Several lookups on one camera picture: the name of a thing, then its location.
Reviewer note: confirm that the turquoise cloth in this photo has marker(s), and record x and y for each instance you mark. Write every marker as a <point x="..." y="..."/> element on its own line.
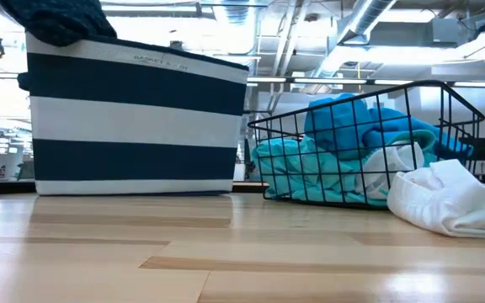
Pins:
<point x="293" y="168"/>

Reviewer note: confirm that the navy dotted cloth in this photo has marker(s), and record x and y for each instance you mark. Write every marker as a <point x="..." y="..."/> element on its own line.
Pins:
<point x="57" y="21"/>

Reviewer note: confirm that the navy white striped fabric basket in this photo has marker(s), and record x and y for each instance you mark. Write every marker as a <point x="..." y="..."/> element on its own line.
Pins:
<point x="133" y="126"/>

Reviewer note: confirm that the ceiling light strip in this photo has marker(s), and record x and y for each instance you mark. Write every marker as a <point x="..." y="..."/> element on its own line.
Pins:
<point x="331" y="81"/>

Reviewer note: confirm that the white cloth with black print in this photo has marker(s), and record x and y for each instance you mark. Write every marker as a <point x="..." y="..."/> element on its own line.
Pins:
<point x="449" y="202"/>

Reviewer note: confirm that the black mounting block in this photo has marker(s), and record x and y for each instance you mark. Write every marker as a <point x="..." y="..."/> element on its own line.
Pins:
<point x="480" y="149"/>

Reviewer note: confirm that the silver ventilation duct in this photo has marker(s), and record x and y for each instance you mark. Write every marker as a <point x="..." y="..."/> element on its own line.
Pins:
<point x="364" y="17"/>

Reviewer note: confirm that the black aluminium table frame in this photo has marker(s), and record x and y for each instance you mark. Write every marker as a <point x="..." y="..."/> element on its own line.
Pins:
<point x="6" y="187"/>

